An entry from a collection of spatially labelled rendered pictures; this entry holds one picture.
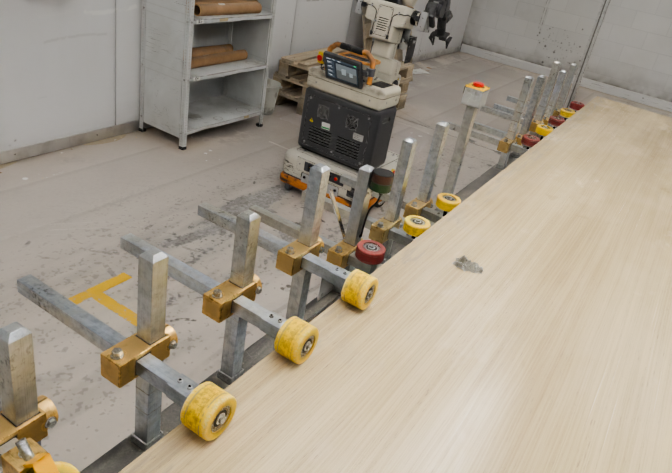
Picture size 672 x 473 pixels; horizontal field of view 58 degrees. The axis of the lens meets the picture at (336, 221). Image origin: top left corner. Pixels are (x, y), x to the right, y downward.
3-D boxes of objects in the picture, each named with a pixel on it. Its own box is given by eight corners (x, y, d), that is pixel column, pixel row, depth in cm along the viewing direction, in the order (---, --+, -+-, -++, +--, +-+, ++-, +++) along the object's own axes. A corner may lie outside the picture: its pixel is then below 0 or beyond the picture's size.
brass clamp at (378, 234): (366, 237, 190) (369, 223, 187) (386, 224, 200) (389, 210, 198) (383, 245, 187) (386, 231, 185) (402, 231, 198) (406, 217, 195)
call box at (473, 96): (459, 105, 219) (465, 84, 215) (466, 102, 224) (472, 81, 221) (477, 111, 216) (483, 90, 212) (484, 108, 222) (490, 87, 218)
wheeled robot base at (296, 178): (357, 219, 371) (365, 182, 359) (276, 182, 397) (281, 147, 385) (406, 189, 423) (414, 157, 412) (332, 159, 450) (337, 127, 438)
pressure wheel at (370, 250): (344, 279, 168) (352, 244, 163) (359, 268, 175) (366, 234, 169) (369, 291, 165) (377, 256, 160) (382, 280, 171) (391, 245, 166)
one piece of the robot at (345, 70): (368, 99, 352) (367, 66, 335) (319, 82, 367) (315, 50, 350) (378, 89, 358) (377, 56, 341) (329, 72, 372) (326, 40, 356)
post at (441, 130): (404, 245, 222) (436, 121, 199) (408, 241, 224) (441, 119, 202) (413, 248, 220) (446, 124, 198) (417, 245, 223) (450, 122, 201)
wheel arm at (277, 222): (247, 218, 184) (248, 206, 183) (254, 215, 187) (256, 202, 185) (368, 277, 167) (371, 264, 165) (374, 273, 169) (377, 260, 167)
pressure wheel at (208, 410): (218, 391, 106) (188, 430, 103) (205, 373, 100) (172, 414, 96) (244, 408, 104) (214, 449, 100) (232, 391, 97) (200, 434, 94)
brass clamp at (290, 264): (273, 267, 145) (275, 249, 143) (305, 247, 156) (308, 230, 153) (293, 277, 143) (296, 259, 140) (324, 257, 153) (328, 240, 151)
